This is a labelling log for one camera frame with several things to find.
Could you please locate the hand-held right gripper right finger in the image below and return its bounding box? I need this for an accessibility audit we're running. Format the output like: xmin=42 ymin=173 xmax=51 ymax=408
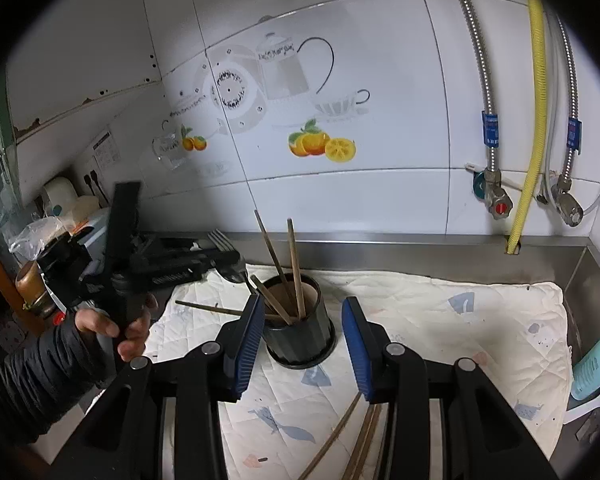
xmin=341 ymin=296 xmax=561 ymax=480

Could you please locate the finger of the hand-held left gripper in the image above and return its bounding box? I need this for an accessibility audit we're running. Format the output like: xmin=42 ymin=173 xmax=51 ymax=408
xmin=130 ymin=256 xmax=221 ymax=287
xmin=140 ymin=236 xmax=216 ymax=261

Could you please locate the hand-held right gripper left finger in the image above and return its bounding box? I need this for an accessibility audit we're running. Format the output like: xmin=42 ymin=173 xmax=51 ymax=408
xmin=47 ymin=294 xmax=266 ymax=480

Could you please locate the metal fork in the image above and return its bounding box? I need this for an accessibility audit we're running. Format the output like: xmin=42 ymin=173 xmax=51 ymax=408
xmin=207 ymin=229 xmax=248 ymax=273

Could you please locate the metal spoon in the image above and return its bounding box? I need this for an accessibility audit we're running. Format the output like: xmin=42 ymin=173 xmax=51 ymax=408
xmin=215 ymin=259 xmax=251 ymax=286

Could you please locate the dark ribbed utensil holder cup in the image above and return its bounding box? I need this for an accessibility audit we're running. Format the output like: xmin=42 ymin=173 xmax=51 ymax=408
xmin=262 ymin=272 xmax=337 ymax=370

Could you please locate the person's left forearm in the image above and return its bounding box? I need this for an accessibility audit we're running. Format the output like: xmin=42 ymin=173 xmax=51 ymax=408
xmin=0 ymin=310 xmax=108 ymax=450

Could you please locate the person's left hand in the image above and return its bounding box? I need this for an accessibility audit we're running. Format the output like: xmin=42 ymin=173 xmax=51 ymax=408
xmin=75 ymin=293 xmax=160 ymax=362

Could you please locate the white electric kettle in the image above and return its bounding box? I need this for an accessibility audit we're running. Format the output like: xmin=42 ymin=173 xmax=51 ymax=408
xmin=41 ymin=176 xmax=79 ymax=220

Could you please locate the white quilted printed mat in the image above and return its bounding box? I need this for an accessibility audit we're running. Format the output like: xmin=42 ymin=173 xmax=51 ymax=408
xmin=142 ymin=262 xmax=573 ymax=480

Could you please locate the clear plastic bag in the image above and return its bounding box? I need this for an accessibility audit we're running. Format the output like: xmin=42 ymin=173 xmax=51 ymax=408
xmin=7 ymin=216 xmax=72 ymax=257

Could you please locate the brown glass jar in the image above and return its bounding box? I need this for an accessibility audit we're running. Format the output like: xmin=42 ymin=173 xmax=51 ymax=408
xmin=14 ymin=260 xmax=56 ymax=318

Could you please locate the white plastic rack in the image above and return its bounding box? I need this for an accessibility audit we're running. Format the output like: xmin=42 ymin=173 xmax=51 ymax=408
xmin=562 ymin=382 xmax=600 ymax=428

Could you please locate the teal plastic bottle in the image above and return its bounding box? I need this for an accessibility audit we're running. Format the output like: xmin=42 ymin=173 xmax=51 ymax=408
xmin=571 ymin=327 xmax=600 ymax=401

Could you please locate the plain metal valve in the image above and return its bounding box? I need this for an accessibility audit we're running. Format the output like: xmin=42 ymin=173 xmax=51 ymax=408
xmin=547 ymin=175 xmax=585 ymax=228

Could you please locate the wall outlet with plugs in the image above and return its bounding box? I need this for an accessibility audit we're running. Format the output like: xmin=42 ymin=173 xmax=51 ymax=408
xmin=81 ymin=169 xmax=107 ymax=197

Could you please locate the white printed wall sticker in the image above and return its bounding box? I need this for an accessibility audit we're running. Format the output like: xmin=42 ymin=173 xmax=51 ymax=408
xmin=91 ymin=126 xmax=122 ymax=169

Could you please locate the red-handled metal valve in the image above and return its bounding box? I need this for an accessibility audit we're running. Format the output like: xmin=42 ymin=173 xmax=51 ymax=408
xmin=466 ymin=160 xmax=517 ymax=223

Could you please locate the yellow gas hose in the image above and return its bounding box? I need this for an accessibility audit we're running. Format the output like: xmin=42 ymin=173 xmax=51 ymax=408
xmin=505 ymin=0 xmax=548 ymax=256

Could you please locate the long braided metal hose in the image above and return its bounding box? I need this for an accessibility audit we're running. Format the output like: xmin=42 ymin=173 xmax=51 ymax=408
xmin=441 ymin=0 xmax=501 ymax=173

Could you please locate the short braided metal hose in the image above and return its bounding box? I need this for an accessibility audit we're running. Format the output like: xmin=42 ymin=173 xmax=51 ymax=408
xmin=554 ymin=12 xmax=583 ymax=181

